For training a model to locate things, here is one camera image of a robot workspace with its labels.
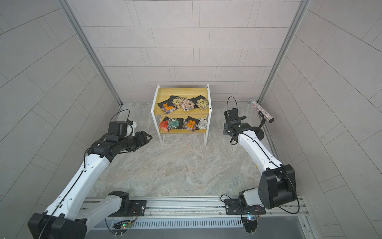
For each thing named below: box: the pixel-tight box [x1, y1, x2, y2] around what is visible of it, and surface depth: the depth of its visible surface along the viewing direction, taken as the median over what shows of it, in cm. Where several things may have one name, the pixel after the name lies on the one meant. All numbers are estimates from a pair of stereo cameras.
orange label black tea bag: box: [157, 99, 179, 115], surface depth 74 cm
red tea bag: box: [159, 116, 171, 132], surface depth 86 cm
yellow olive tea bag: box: [195, 98, 209, 112], surface depth 74 cm
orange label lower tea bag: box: [182, 116, 200, 132], surface depth 86 cm
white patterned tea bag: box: [196, 117, 208, 129], surface depth 86 cm
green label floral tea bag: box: [168, 118, 184, 130], surface depth 86 cm
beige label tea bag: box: [172, 96, 188, 109], surface depth 75 cm
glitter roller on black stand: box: [248, 98, 275, 141], surface depth 88 cm
